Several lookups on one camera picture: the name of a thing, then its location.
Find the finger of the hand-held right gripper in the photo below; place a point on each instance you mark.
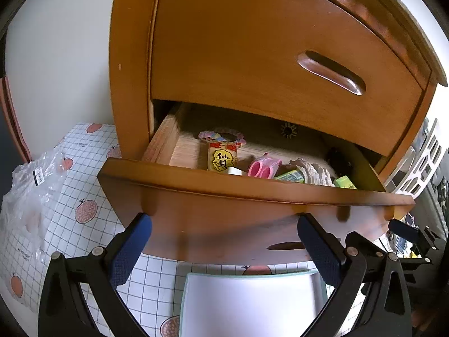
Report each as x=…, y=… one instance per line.
x=403, y=230
x=364, y=242

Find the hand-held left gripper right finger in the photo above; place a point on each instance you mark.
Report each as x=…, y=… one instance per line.
x=319, y=252

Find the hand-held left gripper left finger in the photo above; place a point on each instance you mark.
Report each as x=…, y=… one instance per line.
x=129, y=249

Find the green tissue pack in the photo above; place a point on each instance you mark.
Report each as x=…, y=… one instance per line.
x=343, y=182
x=291, y=176

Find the wooden drawer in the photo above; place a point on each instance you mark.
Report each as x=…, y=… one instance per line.
x=245, y=59
x=210, y=224

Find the black toy car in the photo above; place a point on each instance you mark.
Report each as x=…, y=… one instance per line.
x=338, y=159

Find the teal shallow cardboard tray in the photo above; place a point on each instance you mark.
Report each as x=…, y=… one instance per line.
x=245, y=305

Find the cream hair claw clip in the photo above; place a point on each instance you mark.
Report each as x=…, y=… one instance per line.
x=236, y=171

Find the yellow snack packet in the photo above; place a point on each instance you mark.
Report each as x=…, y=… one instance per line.
x=222, y=159

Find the pastel candy packet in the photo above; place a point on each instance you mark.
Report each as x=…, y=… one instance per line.
x=210, y=135

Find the checkered fruit print tablecloth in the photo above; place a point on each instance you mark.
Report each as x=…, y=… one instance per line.
x=154, y=281

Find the white cut-out bookshelf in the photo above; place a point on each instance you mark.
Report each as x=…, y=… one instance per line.
x=426, y=161

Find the clear plastic bag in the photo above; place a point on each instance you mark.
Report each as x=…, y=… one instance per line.
x=31, y=200

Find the dark spiky round object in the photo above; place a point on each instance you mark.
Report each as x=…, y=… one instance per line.
x=288, y=130

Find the wooden nightstand cabinet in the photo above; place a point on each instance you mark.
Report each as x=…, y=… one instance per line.
x=129, y=59

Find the reddish wooden door frame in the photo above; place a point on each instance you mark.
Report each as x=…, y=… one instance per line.
x=14, y=123

